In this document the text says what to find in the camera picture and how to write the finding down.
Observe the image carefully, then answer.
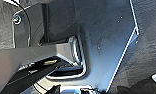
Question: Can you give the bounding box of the thin dark cable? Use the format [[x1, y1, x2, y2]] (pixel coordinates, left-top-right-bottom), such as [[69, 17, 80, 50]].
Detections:
[[3, 0, 32, 38]]

